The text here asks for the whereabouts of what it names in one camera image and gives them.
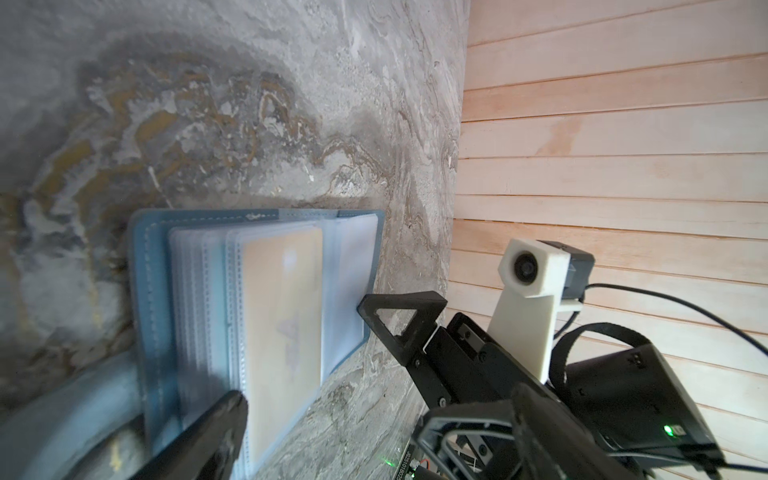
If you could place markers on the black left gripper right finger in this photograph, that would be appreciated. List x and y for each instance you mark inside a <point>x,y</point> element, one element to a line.
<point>539,440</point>

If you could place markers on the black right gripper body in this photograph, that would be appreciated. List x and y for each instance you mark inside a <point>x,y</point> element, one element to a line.
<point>462,364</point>

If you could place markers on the beige card in holder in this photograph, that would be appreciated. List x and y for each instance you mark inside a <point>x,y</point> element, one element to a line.
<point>282,319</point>

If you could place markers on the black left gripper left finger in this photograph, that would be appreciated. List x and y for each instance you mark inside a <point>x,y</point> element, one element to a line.
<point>208,449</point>

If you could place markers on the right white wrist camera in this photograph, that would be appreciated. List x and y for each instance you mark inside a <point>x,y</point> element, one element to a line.
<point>541,279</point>

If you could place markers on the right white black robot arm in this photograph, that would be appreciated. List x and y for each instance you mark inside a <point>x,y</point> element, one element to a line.
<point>616,416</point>

